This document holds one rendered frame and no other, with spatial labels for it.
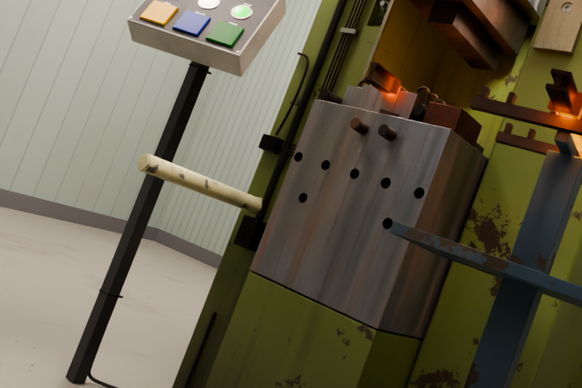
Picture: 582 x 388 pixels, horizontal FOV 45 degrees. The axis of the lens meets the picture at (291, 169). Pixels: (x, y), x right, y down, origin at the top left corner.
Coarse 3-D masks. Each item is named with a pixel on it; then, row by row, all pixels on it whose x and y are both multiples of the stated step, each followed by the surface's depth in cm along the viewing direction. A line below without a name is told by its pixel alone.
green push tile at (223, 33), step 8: (216, 24) 183; (224, 24) 183; (232, 24) 183; (216, 32) 181; (224, 32) 181; (232, 32) 181; (240, 32) 181; (208, 40) 180; (216, 40) 179; (224, 40) 179; (232, 40) 179
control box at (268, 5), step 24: (144, 0) 190; (168, 0) 190; (192, 0) 190; (240, 0) 190; (264, 0) 190; (144, 24) 184; (168, 24) 184; (240, 24) 184; (264, 24) 186; (168, 48) 187; (192, 48) 183; (216, 48) 179; (240, 48) 178; (240, 72) 182
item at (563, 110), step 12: (552, 72) 100; (564, 72) 99; (552, 84) 99; (564, 84) 101; (552, 96) 103; (564, 96) 100; (576, 96) 106; (552, 108) 108; (564, 108) 106; (576, 108) 106; (576, 144) 125
